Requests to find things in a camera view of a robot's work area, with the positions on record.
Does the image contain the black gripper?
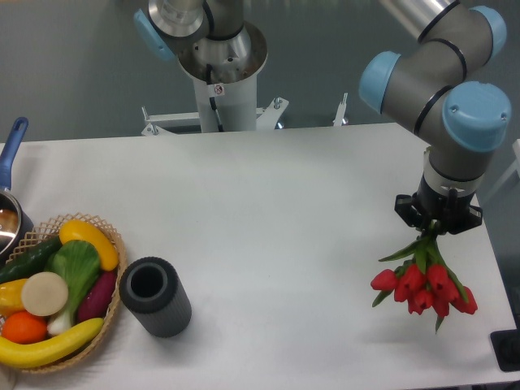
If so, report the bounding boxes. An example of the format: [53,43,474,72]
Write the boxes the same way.
[394,176,483,236]

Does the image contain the red tulip bouquet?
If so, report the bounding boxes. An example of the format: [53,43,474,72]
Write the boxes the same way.
[370,221,479,331]

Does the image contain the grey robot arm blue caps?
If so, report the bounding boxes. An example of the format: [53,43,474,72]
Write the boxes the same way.
[133,1,511,234]

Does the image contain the dark grey ribbed vase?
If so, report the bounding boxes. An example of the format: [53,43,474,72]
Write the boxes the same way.
[119,257,192,338]

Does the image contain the black device at edge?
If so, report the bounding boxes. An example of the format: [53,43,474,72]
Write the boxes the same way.
[490,329,519,372]

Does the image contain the purple eggplant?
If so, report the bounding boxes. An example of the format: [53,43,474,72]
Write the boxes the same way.
[76,271,117,323]

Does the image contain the green bok choy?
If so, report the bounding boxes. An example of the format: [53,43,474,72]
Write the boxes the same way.
[45,240,101,336]

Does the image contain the beige round disc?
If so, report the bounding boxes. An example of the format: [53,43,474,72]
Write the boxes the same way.
[21,271,68,317]

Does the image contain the woven wicker basket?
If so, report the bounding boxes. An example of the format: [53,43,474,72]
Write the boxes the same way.
[1,213,128,373]

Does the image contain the green cucumber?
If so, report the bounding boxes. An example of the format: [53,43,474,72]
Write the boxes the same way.
[1,236,62,284]

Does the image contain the orange fruit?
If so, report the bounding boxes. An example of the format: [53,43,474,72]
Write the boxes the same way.
[2,311,47,345]

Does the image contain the yellow pepper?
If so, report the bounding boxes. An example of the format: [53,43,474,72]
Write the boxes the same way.
[0,278,28,318]

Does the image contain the yellow banana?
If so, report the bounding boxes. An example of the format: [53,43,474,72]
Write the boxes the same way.
[1,318,104,369]

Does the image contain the white frame foot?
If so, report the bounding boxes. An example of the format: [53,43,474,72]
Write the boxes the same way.
[332,92,349,127]

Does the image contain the white frame bracket right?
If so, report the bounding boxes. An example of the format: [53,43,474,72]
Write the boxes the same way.
[256,97,289,131]

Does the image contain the white frame bracket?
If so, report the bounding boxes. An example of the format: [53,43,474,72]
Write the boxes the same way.
[256,97,289,131]
[141,106,200,137]

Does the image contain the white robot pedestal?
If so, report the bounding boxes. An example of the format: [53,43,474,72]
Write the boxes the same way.
[178,21,267,132]

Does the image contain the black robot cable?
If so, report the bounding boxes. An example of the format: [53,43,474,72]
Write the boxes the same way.
[205,63,225,132]

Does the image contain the white frame bracket left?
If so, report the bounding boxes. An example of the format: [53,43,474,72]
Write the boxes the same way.
[141,106,200,137]

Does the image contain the blue handled saucepan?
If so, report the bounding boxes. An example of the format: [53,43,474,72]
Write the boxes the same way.
[1,117,33,267]

